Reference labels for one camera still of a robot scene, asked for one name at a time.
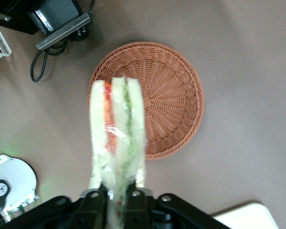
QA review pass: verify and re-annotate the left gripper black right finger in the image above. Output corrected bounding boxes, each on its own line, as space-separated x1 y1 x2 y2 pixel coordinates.
123 187 229 229

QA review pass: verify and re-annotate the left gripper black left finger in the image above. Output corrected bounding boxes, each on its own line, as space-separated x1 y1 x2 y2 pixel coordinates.
38 187 110 229

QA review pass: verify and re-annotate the triangle sandwich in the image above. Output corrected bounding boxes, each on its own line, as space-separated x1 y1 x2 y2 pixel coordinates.
88 76 148 229

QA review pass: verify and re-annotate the cream plastic serving tray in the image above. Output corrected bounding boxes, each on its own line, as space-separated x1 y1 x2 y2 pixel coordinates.
212 202 279 229

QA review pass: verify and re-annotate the brown round wicker basket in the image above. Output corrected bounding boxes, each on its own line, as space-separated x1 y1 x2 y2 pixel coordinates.
87 42 205 160

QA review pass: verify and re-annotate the black box with steel plate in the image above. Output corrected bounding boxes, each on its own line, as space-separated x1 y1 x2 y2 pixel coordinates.
27 0 90 51

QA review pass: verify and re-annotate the black power cable with plug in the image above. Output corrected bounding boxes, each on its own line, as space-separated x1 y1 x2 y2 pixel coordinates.
30 0 96 83

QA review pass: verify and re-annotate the white wire rack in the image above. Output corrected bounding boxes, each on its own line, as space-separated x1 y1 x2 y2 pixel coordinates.
0 18 12 64

